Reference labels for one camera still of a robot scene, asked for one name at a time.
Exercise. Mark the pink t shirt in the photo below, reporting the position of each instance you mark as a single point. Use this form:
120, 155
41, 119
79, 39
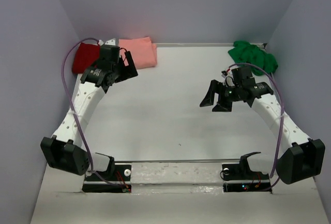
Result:
143, 51

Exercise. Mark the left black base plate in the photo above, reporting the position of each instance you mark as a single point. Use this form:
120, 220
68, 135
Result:
119, 181

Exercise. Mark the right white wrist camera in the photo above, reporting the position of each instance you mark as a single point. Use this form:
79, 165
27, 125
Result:
228, 79

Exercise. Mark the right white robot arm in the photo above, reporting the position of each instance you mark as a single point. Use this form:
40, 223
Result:
297, 155

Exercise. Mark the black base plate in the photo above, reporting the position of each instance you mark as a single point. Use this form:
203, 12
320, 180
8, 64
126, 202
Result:
119, 181
243, 177

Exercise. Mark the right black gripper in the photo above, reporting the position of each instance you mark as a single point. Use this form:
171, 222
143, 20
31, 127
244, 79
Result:
222, 95

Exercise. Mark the folded red t shirt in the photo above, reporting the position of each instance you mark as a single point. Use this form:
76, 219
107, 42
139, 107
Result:
85, 55

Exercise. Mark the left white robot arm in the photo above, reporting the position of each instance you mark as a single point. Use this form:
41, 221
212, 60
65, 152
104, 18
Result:
67, 148

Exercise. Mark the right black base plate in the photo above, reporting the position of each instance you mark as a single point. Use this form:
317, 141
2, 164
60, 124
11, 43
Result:
243, 177

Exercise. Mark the crumpled green t shirt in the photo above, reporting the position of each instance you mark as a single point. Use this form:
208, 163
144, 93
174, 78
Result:
244, 53

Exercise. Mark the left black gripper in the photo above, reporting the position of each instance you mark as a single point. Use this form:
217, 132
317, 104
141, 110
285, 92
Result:
122, 69

